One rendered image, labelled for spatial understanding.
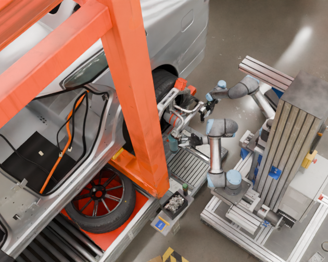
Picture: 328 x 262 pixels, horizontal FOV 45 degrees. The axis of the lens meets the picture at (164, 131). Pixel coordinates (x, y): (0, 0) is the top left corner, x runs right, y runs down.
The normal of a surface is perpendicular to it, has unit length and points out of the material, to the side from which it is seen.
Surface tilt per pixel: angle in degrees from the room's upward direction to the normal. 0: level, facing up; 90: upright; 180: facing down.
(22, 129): 50
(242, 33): 0
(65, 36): 0
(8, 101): 90
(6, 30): 0
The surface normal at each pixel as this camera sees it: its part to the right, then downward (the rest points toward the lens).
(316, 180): -0.07, -0.51
